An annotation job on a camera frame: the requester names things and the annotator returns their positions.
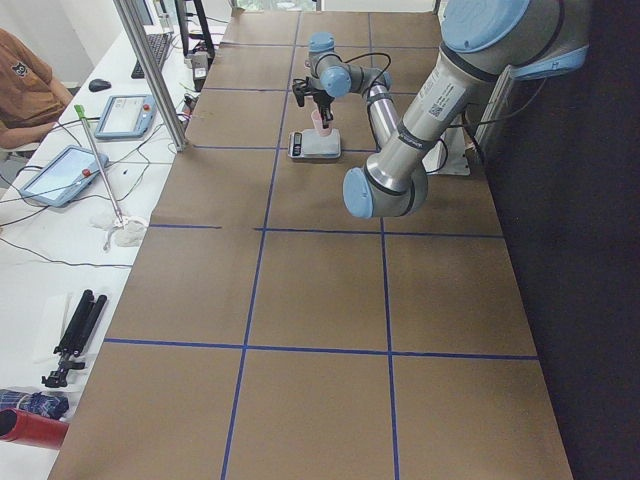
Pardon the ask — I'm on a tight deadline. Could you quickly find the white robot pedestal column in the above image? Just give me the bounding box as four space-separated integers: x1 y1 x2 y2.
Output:
424 64 516 177

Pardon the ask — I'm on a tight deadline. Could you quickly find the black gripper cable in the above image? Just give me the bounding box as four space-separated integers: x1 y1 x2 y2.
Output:
341 51 393 96

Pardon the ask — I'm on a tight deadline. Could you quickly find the blue patterned cloth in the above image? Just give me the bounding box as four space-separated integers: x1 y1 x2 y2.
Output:
0 389 70 420

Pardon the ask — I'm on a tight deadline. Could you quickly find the aluminium frame post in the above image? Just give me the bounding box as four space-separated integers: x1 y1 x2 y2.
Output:
114 0 187 152

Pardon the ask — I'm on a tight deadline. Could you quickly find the person in orange shirt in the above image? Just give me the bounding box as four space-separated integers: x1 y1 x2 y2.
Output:
1 29 73 149

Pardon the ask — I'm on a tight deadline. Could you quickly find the grey digital kitchen scale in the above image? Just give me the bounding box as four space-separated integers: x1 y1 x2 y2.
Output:
288 129 341 161

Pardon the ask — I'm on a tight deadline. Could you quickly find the long reacher grabber stick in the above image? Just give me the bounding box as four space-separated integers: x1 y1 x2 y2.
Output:
73 104 148 229

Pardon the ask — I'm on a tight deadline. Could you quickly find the blue teach pendant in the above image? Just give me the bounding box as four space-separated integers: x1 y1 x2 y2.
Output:
19 146 99 207
94 94 156 141

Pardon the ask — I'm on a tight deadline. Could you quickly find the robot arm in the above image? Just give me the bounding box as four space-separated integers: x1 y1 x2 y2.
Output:
292 1 593 218

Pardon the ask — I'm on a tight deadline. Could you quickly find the black folded tripod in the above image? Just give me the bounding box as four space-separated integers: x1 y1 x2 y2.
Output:
41 289 108 388

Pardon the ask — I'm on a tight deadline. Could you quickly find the pink plastic cup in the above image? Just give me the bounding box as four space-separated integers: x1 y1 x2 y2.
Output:
311 109 332 137

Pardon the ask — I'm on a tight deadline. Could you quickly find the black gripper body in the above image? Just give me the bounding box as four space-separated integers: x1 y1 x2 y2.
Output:
291 77 333 113

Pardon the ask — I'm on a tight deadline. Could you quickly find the black keyboard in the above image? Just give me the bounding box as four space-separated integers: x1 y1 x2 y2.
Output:
130 33 172 79

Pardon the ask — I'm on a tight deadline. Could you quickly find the red cylinder bottle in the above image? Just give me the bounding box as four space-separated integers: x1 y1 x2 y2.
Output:
1 408 69 450

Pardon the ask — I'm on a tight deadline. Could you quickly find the crumpled white cloth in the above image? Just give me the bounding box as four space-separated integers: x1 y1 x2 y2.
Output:
89 212 148 252

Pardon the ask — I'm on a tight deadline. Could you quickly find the black computer mouse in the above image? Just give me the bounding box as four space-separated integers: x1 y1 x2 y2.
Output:
88 78 111 93

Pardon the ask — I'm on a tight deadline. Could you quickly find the near blue teach pendant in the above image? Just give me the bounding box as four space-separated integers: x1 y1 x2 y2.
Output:
19 146 99 207

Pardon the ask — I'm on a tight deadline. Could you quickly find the far blue teach pendant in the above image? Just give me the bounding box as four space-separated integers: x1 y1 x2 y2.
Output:
94 94 156 141

